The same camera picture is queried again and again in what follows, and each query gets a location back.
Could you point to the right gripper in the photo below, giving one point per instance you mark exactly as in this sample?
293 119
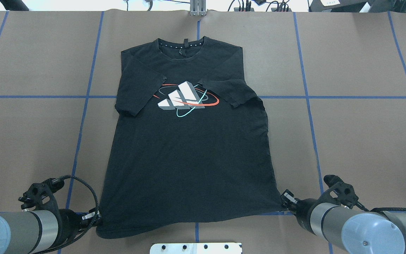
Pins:
302 206

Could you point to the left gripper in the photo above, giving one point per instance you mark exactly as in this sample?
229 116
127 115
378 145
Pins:
68 222

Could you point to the black graphic t-shirt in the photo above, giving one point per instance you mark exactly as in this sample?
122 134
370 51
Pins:
191 142

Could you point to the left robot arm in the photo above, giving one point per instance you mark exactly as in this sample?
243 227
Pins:
42 231

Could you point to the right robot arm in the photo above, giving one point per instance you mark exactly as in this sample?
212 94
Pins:
356 232

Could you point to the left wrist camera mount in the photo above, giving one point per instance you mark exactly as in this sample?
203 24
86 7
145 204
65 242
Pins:
40 196

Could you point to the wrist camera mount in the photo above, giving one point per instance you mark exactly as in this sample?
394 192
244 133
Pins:
40 196
342 193

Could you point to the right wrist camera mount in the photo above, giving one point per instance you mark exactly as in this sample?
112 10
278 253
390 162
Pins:
342 193

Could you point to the aluminium frame post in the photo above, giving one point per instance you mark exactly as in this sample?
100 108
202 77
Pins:
198 8

